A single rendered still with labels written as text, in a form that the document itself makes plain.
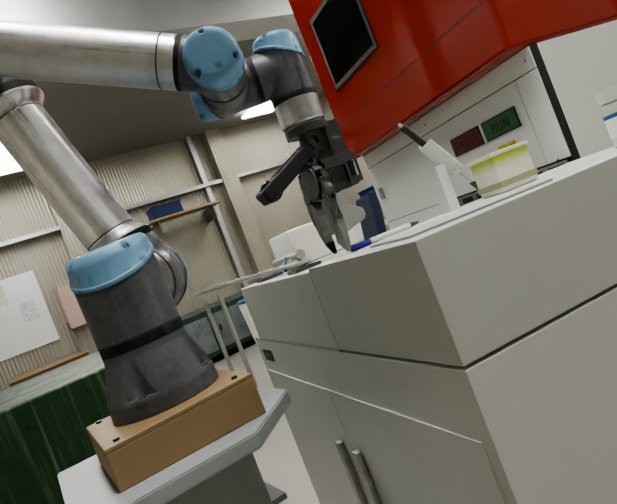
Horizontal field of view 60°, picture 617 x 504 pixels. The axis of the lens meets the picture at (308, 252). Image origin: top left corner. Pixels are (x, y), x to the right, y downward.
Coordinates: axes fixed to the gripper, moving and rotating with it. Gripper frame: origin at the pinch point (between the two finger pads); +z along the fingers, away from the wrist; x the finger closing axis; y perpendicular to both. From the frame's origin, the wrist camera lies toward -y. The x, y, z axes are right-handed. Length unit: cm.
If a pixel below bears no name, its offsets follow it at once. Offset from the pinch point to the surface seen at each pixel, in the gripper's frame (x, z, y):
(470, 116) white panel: 27, -16, 57
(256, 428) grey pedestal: -17.0, 15.9, -25.0
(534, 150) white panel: 12, -3, 58
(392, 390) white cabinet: -12.3, 21.2, -4.5
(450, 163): -0.8, -6.4, 26.1
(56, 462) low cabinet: 178, 54, -80
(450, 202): -1.3, 0.1, 23.0
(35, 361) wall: 789, 48, -166
